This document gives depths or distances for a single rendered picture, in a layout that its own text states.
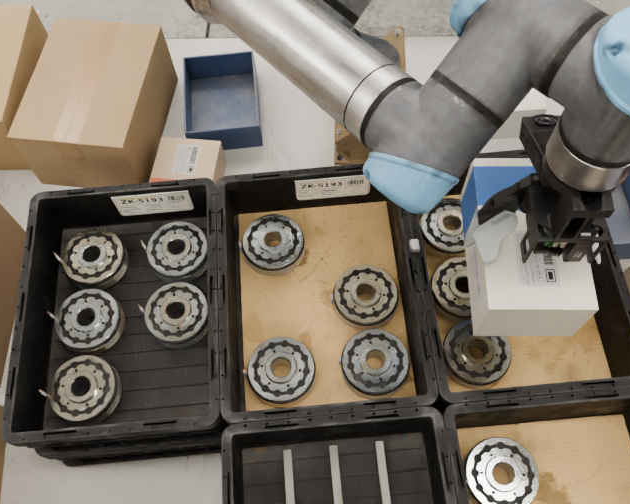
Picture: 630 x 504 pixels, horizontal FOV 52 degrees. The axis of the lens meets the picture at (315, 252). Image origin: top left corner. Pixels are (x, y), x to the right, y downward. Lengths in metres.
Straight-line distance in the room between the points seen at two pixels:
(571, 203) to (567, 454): 0.51
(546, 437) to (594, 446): 0.07
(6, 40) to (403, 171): 1.08
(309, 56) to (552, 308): 0.38
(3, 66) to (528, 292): 1.08
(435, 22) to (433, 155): 2.08
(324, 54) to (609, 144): 0.26
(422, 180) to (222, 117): 0.92
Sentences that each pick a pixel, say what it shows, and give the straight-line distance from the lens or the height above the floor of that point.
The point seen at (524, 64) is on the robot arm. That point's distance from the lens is 0.57.
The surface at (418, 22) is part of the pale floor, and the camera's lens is 2.62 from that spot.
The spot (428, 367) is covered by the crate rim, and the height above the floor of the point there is 0.93.
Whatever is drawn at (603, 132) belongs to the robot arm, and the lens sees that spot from 0.56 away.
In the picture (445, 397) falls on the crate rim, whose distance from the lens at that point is 0.93.
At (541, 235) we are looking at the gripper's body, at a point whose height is 1.25.
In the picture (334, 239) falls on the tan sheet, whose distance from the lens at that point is 1.11.
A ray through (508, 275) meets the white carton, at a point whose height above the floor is 1.14.
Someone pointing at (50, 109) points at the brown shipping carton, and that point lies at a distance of 1.34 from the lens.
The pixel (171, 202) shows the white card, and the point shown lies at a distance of 1.12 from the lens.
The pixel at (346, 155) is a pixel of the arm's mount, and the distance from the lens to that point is 1.34.
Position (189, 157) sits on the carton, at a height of 0.77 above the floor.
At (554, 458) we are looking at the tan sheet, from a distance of 1.05.
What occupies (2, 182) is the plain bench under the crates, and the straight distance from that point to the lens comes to 1.49.
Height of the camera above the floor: 1.82
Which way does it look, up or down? 64 degrees down
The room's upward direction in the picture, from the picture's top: 4 degrees counter-clockwise
